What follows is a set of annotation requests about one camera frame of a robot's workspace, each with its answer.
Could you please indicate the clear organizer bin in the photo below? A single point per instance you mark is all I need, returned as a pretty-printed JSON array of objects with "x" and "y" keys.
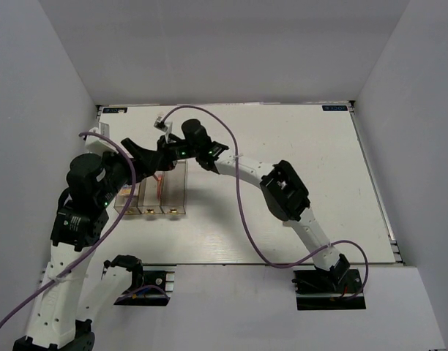
[
  {"x": 173, "y": 196},
  {"x": 121, "y": 201},
  {"x": 148, "y": 203}
]

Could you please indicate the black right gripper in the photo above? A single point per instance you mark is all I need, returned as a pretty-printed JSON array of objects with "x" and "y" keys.
[{"x": 167, "y": 161}]

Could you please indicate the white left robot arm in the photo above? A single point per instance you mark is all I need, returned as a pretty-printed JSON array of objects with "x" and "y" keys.
[{"x": 62, "y": 319}]

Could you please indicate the pastel square eyeshadow palette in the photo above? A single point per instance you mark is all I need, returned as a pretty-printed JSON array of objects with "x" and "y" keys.
[{"x": 125, "y": 191}]

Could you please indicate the right clear organizer bin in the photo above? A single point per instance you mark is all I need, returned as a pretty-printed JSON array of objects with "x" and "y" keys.
[{"x": 173, "y": 196}]

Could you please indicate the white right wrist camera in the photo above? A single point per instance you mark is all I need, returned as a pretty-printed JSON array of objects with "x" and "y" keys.
[{"x": 164, "y": 126}]

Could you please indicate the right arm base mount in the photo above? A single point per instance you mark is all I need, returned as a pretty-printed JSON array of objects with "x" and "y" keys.
[{"x": 315, "y": 293}]

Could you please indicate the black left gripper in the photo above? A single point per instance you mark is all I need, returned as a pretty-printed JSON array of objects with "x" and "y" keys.
[{"x": 109, "y": 156}]

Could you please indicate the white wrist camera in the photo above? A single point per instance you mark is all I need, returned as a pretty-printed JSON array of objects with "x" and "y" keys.
[
  {"x": 164, "y": 126},
  {"x": 98, "y": 140}
]

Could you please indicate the middle clear organizer bin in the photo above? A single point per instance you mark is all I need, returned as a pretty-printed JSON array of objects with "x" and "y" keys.
[{"x": 148, "y": 203}]

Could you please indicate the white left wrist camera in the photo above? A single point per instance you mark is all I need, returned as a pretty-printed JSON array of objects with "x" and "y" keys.
[{"x": 98, "y": 140}]

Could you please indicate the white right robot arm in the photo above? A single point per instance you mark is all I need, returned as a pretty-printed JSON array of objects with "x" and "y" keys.
[{"x": 286, "y": 196}]

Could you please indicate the left clear organizer bin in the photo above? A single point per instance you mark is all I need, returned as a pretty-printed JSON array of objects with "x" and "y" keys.
[{"x": 121, "y": 201}]

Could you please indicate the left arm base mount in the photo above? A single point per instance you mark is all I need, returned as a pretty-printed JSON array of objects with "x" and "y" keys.
[{"x": 153, "y": 290}]

